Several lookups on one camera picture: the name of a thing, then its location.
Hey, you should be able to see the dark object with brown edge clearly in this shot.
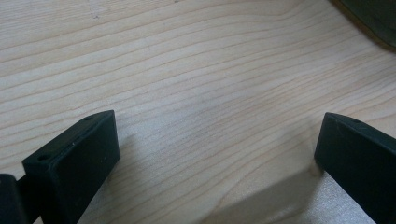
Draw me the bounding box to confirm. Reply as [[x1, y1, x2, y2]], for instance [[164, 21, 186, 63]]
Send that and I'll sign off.
[[330, 0, 396, 53]]

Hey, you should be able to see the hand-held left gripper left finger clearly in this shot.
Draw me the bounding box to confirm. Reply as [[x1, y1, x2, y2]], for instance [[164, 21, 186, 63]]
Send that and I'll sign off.
[[21, 109, 121, 224]]

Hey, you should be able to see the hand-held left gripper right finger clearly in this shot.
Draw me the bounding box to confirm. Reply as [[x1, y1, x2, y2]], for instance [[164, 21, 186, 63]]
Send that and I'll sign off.
[[314, 112, 396, 224]]

